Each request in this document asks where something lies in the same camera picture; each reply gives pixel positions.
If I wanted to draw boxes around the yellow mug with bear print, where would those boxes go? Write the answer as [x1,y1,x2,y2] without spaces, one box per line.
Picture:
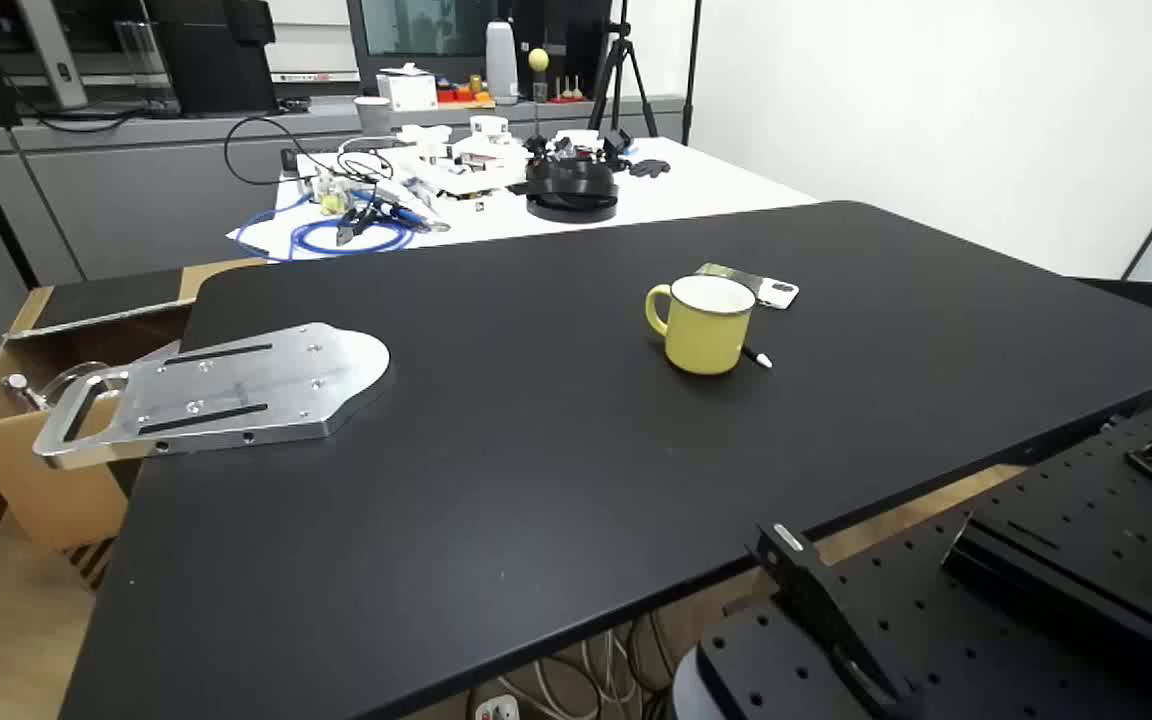
[639,272,761,381]

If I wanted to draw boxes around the small olive green card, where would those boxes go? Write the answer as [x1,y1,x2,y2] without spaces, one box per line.
[696,260,756,286]

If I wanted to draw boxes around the round black headset device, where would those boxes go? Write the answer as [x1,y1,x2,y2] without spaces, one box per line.
[520,131,625,224]

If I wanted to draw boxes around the white side table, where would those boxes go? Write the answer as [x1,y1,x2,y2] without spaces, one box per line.
[226,127,821,262]

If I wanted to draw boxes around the white smartphone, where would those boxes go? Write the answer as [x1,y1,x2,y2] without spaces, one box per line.
[749,272,805,317]

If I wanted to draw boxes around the white electronics pile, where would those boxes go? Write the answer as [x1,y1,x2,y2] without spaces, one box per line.
[292,110,537,230]

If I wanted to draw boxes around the white cylindrical speaker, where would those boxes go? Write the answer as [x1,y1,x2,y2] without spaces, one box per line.
[484,17,524,107]

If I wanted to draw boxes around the aluminium mounting plate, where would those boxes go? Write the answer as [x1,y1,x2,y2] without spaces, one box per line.
[28,320,392,471]

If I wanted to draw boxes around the small white box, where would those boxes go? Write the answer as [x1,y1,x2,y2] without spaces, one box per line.
[374,61,442,115]

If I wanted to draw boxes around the black light stand pole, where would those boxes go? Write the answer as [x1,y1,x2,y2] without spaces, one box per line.
[678,0,710,110]

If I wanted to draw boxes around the black table clamp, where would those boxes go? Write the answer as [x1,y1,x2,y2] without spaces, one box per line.
[749,517,920,720]

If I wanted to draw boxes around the black framed window screen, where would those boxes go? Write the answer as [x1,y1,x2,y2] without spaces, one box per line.
[344,0,515,92]

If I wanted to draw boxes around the grey counter cabinet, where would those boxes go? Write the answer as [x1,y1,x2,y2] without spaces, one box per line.
[0,92,670,403]

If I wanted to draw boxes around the black perforated breadboard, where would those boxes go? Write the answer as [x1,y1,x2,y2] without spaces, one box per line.
[670,347,1152,720]

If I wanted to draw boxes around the brown cardboard box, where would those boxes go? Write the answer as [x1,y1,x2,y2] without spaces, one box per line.
[0,254,268,555]

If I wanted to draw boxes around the black cable bundle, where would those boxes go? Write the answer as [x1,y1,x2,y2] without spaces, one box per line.
[595,125,678,182]

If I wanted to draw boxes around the blue coiled cable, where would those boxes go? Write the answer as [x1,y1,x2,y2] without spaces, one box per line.
[284,210,417,262]

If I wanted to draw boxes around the black camera tripod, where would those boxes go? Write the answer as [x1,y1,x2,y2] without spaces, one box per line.
[588,0,660,134]

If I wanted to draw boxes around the white cables under table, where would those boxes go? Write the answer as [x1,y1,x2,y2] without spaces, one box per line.
[467,620,687,720]

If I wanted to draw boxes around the black aluminium rail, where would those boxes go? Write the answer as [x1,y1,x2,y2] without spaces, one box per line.
[940,504,1152,686]

